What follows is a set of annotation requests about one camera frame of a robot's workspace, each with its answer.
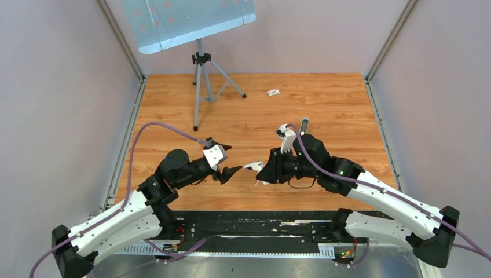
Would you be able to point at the grey tripod stand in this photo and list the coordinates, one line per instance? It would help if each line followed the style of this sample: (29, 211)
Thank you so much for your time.
(202, 83)

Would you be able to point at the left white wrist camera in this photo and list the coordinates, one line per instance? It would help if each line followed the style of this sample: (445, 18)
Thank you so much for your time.
(214, 157)

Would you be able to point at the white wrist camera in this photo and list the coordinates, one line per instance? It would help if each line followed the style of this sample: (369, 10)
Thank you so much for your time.
(287, 137)
(214, 157)

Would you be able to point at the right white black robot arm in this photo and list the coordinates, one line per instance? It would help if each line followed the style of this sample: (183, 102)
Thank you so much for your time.
(425, 230)

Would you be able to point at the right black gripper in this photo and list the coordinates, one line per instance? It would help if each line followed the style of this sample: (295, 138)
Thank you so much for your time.
(273, 171)

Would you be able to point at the silver perforated music stand tray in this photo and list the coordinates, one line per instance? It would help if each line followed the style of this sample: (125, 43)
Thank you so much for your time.
(162, 24)

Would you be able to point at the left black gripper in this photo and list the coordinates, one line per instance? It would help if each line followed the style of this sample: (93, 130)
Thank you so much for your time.
(227, 172)

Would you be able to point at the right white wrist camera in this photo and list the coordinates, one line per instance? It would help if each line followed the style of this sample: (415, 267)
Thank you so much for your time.
(287, 137)

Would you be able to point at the white staple box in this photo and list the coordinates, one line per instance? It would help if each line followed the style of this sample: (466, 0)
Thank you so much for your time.
(273, 92)

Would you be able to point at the white stapler body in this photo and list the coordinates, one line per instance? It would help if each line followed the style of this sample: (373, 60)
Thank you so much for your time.
(304, 126)

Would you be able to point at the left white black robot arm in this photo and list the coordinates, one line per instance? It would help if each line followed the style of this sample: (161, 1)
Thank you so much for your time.
(144, 214)

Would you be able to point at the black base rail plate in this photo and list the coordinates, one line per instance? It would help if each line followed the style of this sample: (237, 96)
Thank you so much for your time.
(260, 233)

